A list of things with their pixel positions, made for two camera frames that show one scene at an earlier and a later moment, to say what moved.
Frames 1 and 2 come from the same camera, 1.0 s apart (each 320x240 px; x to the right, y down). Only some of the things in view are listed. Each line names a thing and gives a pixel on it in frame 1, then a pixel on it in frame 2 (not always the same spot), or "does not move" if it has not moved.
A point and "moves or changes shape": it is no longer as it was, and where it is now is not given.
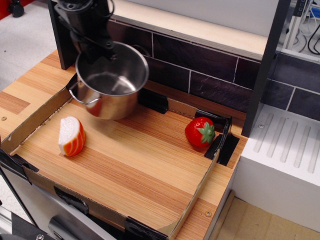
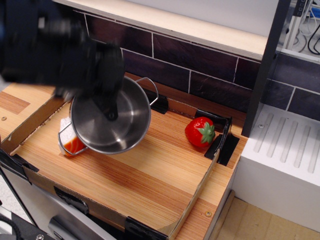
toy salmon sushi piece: x=71 y=135 does not move
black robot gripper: x=88 y=20 -> x=45 y=42
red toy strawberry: x=200 y=131 does not move
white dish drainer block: x=279 y=167 does not move
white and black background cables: x=315 y=31 does not move
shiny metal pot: x=109 y=86 moves or changes shape
